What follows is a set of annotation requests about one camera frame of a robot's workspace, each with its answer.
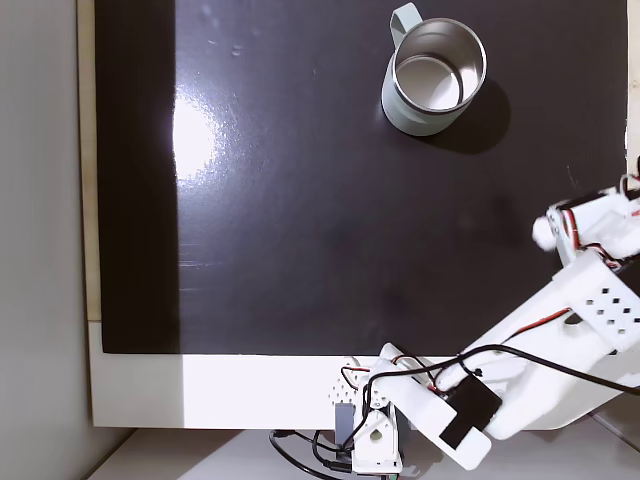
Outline grey table clamp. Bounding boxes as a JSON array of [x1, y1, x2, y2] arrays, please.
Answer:
[[333, 402, 355, 447]]

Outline black base cable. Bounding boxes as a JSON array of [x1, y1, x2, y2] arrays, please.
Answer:
[[311, 429, 354, 474], [268, 428, 329, 476]]

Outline black camera cable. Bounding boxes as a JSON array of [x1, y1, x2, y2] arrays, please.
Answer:
[[355, 344, 640, 444]]

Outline pale green steel-lined mug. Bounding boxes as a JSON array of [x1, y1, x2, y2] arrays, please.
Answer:
[[381, 2, 489, 137]]

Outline black table mat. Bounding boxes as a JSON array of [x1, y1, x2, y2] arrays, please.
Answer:
[[93, 0, 630, 359]]

